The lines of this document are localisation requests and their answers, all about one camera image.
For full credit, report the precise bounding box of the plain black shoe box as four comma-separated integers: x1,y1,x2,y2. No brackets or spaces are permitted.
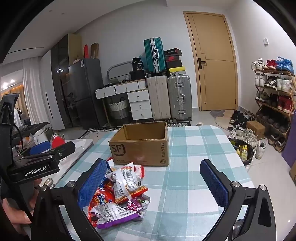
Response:
165,60,183,69

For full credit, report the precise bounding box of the pile of shoes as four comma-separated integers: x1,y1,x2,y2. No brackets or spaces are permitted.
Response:
228,110,269,160

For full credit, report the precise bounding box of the white curtain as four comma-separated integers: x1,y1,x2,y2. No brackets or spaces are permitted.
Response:
23,58,47,126

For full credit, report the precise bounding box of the brown cardboard box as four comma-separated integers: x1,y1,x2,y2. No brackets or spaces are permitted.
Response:
108,121,169,167

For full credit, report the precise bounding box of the patterned floor rug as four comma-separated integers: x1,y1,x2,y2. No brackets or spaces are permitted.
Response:
81,122,192,139

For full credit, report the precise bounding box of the woven laundry basket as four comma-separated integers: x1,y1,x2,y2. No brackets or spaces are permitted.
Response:
109,97,130,126

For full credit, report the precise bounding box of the dark sofa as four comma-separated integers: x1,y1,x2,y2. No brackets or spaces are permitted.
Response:
11,122,53,144

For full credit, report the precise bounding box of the teal suitcase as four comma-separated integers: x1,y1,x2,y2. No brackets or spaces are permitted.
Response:
144,37,167,75

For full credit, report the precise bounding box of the white lidded bin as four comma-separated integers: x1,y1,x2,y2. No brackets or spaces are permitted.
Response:
33,128,50,144

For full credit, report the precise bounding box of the teal checked tablecloth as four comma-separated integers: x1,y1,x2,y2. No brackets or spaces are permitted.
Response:
54,125,252,241

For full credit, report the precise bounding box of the brown paper bag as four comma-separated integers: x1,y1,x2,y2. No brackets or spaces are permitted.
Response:
90,43,100,59

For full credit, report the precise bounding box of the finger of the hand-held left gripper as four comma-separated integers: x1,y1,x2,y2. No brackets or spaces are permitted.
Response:
30,141,52,155
49,142,76,161

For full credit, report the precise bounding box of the shoe rack with shoes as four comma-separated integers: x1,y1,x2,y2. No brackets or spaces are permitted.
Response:
252,57,296,151

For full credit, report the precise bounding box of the flat cardboard box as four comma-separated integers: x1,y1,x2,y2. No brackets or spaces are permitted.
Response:
289,160,296,183

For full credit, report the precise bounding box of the beige suitcase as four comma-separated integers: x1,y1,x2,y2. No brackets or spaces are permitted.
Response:
147,75,171,121

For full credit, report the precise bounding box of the black cable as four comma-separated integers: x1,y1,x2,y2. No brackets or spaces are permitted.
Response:
10,124,25,151

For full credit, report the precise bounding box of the yellow wooden door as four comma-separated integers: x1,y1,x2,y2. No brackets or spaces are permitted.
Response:
183,11,238,111

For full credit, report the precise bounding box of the purple bag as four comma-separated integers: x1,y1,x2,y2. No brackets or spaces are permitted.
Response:
282,137,296,167

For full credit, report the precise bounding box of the irregular door mat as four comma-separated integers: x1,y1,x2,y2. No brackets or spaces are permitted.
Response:
210,109,234,132

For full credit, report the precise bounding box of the white drawer desk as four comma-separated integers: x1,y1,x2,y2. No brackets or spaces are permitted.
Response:
95,77,153,121

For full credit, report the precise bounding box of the black trash bin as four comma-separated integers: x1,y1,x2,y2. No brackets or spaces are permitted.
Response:
232,138,255,172

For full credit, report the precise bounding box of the oval mirror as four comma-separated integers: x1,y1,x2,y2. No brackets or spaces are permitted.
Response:
107,62,133,82

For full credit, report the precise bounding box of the marble side table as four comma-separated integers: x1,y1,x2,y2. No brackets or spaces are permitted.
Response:
42,138,94,186

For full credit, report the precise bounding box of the black paper bag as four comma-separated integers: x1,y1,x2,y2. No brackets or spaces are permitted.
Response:
132,57,144,71

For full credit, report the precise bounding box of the dark grey fridge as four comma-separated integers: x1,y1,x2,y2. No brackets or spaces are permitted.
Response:
62,58,107,129

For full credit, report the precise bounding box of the white orange noodle snack packet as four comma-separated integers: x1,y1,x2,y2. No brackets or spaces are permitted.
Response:
105,162,148,204

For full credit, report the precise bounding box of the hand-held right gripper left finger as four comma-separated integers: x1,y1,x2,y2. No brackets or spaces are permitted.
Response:
30,159,107,241

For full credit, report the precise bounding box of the wooden shoe rack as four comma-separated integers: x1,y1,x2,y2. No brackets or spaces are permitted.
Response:
252,67,296,152

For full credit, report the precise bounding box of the dark glass cabinet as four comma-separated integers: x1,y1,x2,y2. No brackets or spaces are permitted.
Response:
50,34,81,129

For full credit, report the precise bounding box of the small cardboard box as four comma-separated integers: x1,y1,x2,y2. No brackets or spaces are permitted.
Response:
246,120,266,139

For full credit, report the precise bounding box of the red snack packet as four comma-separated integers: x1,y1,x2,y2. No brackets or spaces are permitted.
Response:
89,185,116,209

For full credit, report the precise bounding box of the white wardrobe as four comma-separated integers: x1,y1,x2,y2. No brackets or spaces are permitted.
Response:
40,50,65,130

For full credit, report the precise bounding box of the purple candy packet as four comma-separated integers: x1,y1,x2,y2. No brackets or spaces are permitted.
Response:
126,195,151,215

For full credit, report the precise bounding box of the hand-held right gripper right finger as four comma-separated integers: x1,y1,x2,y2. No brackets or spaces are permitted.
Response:
200,159,274,241

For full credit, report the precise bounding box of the silver suitcase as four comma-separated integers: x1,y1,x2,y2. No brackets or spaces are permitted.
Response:
167,75,193,122

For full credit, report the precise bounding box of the person's left hand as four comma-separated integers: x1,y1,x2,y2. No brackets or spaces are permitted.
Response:
1,199,33,234

